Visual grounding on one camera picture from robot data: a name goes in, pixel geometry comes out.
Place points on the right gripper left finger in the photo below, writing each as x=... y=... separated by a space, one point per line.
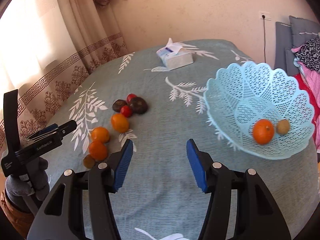
x=61 y=216

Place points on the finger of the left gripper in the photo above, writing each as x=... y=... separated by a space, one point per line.
x=66 y=128
x=45 y=133

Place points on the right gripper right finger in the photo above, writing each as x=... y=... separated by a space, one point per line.
x=241 y=199

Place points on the smooth large orange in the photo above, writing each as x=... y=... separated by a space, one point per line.
x=100 y=134

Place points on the rough orange tangerine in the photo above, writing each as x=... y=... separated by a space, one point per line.
x=98 y=150

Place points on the large brown kiwi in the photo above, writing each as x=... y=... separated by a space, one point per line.
x=88 y=162

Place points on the smooth small orange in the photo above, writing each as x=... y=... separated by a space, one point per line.
x=120 y=123

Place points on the small dark avocado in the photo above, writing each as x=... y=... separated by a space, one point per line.
x=118 y=104

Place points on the red tomato front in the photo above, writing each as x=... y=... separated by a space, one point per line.
x=126 y=111

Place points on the red tomato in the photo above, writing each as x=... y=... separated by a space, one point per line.
x=126 y=111
x=130 y=97

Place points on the large dark avocado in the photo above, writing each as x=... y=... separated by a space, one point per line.
x=138 y=105

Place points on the small tan kiwi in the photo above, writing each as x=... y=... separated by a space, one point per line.
x=283 y=127

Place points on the grey gloved left hand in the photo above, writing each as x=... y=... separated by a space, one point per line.
x=35 y=182

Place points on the beige patterned curtain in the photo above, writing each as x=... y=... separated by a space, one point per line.
x=48 y=49

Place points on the teal leaf-print bedspread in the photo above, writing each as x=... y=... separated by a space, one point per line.
x=160 y=197

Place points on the light blue lattice basket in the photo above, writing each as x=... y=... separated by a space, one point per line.
x=240 y=95

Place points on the tissue box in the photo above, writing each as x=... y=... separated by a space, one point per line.
x=174 y=56

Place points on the red bedding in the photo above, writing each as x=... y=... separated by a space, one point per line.
x=303 y=86

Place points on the pink blanket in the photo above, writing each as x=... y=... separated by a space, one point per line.
x=311 y=79

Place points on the leopard print garment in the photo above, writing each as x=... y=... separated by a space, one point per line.
x=308 y=54

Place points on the grey cushioned headboard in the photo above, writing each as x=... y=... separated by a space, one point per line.
x=289 y=36

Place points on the white wall socket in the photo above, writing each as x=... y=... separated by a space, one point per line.
x=265 y=16

